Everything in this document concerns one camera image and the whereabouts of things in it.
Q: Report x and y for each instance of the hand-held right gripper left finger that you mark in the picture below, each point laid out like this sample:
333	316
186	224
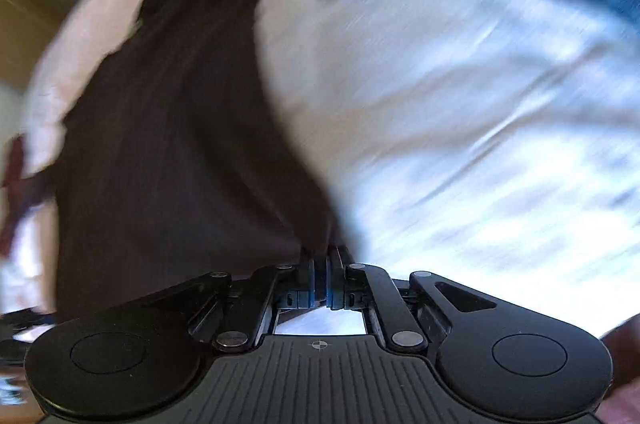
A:
311	279

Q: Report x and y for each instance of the dark brown garment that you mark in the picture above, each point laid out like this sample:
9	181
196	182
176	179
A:
175	129

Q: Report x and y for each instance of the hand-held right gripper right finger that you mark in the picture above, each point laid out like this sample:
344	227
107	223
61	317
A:
332	279

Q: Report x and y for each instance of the bed with pale quilted bedspread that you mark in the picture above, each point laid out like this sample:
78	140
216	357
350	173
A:
450	104

